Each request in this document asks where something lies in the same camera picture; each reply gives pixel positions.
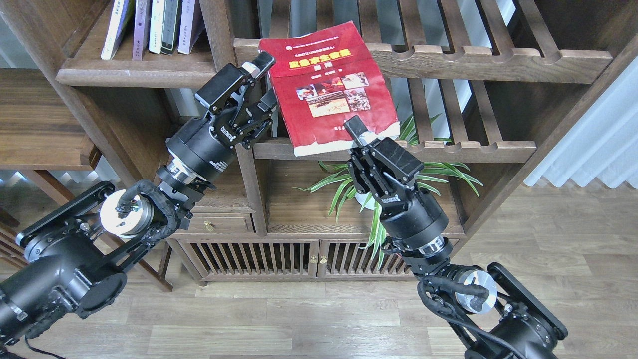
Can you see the white plant pot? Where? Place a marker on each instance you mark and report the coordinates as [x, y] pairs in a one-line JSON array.
[[366, 201]]

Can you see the white curtain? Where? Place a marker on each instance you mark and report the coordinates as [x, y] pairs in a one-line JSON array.
[[603, 145]]

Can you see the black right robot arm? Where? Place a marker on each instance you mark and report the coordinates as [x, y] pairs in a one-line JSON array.
[[492, 313]]

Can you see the lavender upright book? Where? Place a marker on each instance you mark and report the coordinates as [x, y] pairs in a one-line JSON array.
[[191, 25]]

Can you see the yellow-green book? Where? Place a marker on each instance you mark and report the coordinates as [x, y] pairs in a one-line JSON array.
[[121, 14]]

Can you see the white upright book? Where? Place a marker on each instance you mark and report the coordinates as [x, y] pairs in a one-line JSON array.
[[156, 23]]

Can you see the maroon book white characters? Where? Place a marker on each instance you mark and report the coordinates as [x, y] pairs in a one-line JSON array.
[[142, 18]]

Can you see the dark green upright book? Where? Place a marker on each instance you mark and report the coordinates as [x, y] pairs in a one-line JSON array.
[[170, 26]]

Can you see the dark wooden bookshelf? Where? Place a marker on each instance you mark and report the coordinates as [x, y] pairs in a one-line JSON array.
[[498, 107]]

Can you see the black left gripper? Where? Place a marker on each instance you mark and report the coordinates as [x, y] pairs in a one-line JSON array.
[[203, 148]]

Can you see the green spider plant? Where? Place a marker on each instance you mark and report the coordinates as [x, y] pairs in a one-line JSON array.
[[379, 239]]

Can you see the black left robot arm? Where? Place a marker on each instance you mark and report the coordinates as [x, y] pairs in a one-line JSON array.
[[79, 255]]

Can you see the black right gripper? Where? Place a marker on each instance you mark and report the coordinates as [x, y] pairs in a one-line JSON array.
[[410, 215]]

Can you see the red book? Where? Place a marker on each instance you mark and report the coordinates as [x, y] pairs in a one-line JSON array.
[[323, 79]]

